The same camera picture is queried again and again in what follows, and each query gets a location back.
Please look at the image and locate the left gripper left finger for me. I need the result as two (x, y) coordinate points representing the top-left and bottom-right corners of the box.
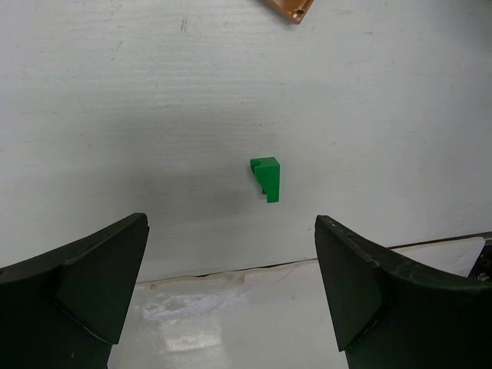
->
(1, 213), (149, 368)

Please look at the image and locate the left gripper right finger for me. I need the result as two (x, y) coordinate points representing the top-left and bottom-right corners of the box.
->
(314, 215), (491, 368)

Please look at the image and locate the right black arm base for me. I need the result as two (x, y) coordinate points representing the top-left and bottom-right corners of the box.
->
(468, 232), (492, 282)

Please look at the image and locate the green lego slope left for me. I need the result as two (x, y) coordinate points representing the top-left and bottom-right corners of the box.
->
(250, 157), (281, 203)

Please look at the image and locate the orange flat lego plate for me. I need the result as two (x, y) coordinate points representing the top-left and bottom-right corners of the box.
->
(258, 0), (314, 25)

